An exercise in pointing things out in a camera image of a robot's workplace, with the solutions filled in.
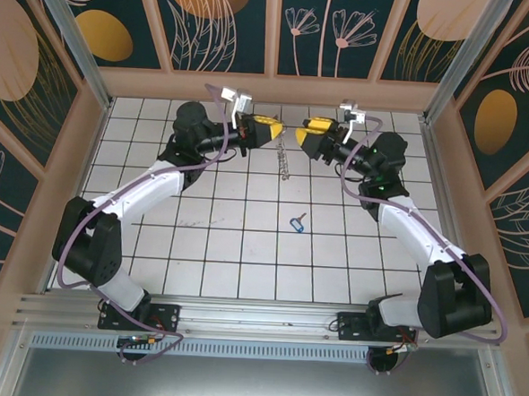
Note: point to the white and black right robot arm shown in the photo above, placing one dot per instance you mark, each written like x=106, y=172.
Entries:
x=447, y=299

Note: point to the small green controller board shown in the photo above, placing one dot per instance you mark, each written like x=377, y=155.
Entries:
x=136, y=340

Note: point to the aluminium corner post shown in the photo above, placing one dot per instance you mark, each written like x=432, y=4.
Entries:
x=461, y=62
x=78, y=47

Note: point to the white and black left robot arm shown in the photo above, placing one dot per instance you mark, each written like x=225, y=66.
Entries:
x=104, y=246

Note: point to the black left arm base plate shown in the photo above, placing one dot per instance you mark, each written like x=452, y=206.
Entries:
x=167, y=318

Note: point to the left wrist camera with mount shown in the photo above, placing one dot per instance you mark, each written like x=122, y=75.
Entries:
x=237, y=98

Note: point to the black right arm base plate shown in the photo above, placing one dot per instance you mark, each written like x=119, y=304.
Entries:
x=351, y=329

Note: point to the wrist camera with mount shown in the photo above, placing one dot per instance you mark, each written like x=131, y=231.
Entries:
x=237, y=98
x=353, y=111

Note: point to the long aluminium mounting rail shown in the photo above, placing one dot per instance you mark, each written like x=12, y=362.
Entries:
x=257, y=316

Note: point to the aluminium side rail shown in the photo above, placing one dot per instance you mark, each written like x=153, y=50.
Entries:
x=440, y=182

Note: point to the key with blue tag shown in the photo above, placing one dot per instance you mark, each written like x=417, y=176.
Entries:
x=297, y=226

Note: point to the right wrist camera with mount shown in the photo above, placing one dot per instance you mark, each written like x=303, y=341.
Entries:
x=353, y=111

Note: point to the grey metal sheet panel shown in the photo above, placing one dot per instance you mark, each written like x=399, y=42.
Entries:
x=253, y=386

